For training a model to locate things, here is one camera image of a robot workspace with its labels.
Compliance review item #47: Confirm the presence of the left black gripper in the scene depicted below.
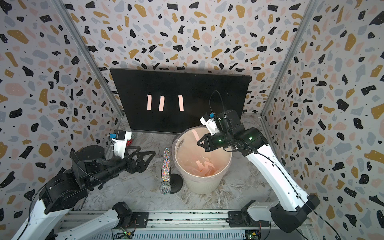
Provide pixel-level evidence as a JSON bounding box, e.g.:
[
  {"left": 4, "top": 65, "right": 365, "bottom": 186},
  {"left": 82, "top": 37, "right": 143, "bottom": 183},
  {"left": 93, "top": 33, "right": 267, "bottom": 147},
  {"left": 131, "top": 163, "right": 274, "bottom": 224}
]
[{"left": 88, "top": 145, "right": 157, "bottom": 190}]

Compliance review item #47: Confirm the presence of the pink sticky note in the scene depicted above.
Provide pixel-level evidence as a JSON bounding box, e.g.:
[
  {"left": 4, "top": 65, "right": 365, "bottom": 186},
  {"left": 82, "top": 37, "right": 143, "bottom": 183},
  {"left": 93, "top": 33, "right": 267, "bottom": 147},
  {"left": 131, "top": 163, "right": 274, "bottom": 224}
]
[
  {"left": 178, "top": 95, "right": 184, "bottom": 112},
  {"left": 159, "top": 96, "right": 165, "bottom": 112},
  {"left": 192, "top": 129, "right": 200, "bottom": 141},
  {"left": 147, "top": 95, "right": 152, "bottom": 111}
]

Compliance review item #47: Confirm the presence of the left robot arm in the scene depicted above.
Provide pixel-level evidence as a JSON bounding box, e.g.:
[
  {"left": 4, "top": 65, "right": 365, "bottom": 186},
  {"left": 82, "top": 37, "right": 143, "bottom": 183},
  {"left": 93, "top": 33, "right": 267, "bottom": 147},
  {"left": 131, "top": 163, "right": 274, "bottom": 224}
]
[{"left": 13, "top": 146, "right": 156, "bottom": 240}]

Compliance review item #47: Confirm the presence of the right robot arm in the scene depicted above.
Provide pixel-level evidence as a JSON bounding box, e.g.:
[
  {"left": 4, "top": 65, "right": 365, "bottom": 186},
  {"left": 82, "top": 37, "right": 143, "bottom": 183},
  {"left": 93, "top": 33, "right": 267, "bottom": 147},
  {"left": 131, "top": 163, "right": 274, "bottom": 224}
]
[{"left": 197, "top": 110, "right": 320, "bottom": 233}]

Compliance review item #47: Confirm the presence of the black computer monitor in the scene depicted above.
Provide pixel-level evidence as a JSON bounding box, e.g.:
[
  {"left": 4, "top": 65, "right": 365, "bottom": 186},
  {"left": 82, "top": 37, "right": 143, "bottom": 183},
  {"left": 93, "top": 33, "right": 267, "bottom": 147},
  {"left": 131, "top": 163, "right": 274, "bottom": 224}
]
[{"left": 111, "top": 68, "right": 252, "bottom": 134}]

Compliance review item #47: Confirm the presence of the clear plastic bin liner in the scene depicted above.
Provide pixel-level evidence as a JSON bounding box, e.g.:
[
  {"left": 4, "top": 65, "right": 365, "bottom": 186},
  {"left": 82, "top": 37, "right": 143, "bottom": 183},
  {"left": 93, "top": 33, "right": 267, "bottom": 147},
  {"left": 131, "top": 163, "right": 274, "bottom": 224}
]
[{"left": 171, "top": 123, "right": 234, "bottom": 181}]

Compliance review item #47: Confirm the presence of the pile of pink notes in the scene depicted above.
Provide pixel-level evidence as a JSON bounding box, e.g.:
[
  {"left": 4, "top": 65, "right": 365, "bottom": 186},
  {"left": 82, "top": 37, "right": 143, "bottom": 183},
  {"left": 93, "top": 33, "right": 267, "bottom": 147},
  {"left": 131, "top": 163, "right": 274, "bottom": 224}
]
[{"left": 196, "top": 160, "right": 217, "bottom": 177}]

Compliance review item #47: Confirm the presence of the cream waste bin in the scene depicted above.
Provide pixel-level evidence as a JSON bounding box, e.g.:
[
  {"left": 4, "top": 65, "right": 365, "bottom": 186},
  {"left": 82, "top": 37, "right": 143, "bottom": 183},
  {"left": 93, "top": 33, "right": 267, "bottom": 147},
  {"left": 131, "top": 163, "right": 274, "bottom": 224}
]
[{"left": 174, "top": 127, "right": 233, "bottom": 195}]

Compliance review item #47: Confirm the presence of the sparkly handheld microphone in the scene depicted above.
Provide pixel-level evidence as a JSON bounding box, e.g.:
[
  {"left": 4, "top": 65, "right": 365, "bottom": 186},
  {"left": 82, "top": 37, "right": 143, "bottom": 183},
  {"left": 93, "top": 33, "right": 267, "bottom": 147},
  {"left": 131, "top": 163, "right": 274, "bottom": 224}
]
[{"left": 159, "top": 148, "right": 172, "bottom": 195}]

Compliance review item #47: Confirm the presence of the black round microphone stand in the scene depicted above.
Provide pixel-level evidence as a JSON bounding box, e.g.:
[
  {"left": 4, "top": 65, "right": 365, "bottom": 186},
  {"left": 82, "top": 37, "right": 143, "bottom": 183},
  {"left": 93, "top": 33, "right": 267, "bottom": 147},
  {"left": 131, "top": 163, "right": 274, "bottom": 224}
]
[{"left": 170, "top": 174, "right": 183, "bottom": 194}]

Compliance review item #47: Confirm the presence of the left green circuit board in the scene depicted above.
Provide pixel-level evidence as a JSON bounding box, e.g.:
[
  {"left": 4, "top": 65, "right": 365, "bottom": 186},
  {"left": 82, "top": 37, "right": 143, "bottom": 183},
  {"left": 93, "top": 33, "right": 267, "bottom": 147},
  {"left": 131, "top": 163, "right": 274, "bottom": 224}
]
[{"left": 112, "top": 231, "right": 135, "bottom": 240}]

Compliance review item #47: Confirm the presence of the green circuit board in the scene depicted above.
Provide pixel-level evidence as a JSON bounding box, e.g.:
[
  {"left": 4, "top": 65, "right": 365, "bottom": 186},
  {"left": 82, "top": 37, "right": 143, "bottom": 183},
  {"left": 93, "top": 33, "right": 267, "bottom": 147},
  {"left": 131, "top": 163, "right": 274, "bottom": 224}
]
[
  {"left": 112, "top": 231, "right": 135, "bottom": 240},
  {"left": 245, "top": 230, "right": 261, "bottom": 240}
]

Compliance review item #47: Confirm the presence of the right green circuit board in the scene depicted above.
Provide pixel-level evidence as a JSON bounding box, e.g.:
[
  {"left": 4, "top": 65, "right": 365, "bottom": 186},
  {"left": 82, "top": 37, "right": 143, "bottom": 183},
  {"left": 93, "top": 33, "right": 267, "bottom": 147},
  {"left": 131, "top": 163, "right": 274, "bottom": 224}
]
[{"left": 245, "top": 230, "right": 261, "bottom": 240}]

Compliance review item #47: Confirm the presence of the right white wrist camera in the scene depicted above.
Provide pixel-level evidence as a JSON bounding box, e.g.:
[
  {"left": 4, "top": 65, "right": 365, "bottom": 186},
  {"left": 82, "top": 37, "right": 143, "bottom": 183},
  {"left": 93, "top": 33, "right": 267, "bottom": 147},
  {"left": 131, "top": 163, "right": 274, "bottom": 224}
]
[{"left": 200, "top": 113, "right": 220, "bottom": 136}]

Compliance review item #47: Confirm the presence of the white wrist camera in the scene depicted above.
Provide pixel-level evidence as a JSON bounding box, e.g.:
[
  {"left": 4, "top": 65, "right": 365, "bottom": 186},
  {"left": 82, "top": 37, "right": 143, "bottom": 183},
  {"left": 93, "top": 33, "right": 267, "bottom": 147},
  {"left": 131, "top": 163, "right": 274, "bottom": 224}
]
[
  {"left": 109, "top": 130, "right": 132, "bottom": 159},
  {"left": 200, "top": 113, "right": 220, "bottom": 136}
]

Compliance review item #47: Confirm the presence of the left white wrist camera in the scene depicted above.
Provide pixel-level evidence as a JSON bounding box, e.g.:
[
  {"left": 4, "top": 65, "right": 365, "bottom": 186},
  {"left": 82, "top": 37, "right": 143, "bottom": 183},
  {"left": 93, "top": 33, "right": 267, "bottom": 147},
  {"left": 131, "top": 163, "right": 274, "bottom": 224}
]
[{"left": 109, "top": 130, "right": 132, "bottom": 159}]

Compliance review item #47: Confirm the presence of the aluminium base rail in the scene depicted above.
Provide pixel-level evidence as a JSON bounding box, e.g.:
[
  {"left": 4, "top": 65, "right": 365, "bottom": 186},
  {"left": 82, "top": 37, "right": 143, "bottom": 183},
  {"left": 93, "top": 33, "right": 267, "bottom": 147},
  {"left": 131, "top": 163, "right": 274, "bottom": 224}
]
[{"left": 82, "top": 210, "right": 317, "bottom": 240}]

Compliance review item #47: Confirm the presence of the left aluminium corner post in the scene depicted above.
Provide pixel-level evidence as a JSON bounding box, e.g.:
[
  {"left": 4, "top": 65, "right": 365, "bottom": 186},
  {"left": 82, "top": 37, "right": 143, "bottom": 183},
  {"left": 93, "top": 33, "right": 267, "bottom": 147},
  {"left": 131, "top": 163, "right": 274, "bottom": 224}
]
[{"left": 51, "top": 1, "right": 124, "bottom": 119}]

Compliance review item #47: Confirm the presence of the aluminium corner post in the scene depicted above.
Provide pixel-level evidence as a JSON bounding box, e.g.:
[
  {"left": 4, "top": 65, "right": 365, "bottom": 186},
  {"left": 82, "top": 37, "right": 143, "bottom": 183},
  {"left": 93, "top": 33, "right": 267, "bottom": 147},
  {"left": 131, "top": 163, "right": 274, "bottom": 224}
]
[
  {"left": 51, "top": 1, "right": 124, "bottom": 119},
  {"left": 261, "top": 0, "right": 319, "bottom": 118}
]

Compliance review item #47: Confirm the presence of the right aluminium corner post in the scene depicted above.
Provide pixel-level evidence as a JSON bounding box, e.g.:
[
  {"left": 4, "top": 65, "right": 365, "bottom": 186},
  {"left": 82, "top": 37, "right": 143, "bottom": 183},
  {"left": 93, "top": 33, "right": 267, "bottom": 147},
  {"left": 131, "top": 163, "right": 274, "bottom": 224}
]
[{"left": 261, "top": 0, "right": 319, "bottom": 118}]

